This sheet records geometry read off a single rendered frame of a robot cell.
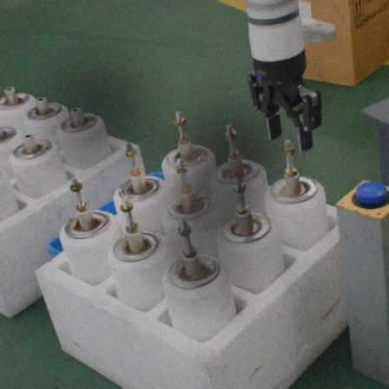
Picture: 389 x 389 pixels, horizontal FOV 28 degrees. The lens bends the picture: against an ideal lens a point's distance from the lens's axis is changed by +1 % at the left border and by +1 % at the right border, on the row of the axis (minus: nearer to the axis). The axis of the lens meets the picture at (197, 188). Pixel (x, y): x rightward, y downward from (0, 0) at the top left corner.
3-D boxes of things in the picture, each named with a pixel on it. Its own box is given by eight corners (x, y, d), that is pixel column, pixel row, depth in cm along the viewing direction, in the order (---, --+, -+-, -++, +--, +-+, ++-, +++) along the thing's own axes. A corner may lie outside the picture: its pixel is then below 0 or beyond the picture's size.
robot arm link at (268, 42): (339, 36, 109) (336, -6, 106) (279, 67, 104) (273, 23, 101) (296, 24, 116) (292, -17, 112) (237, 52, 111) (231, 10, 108)
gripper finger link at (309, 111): (301, 95, 107) (299, 128, 111) (311, 101, 106) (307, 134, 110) (316, 87, 108) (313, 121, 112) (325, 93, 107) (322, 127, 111)
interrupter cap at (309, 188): (269, 207, 120) (268, 203, 119) (270, 181, 126) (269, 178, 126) (319, 203, 118) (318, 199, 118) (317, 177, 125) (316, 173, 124)
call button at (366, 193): (366, 190, 108) (365, 177, 107) (392, 197, 105) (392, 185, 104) (351, 204, 106) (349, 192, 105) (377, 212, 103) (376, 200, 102)
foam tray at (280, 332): (207, 235, 160) (192, 161, 150) (372, 300, 134) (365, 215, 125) (62, 350, 138) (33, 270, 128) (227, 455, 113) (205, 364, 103)
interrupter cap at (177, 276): (181, 254, 113) (180, 250, 113) (227, 260, 110) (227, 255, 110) (159, 287, 108) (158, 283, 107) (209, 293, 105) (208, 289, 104)
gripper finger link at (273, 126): (279, 114, 118) (282, 135, 120) (276, 112, 119) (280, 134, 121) (268, 119, 117) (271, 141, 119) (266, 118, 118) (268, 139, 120)
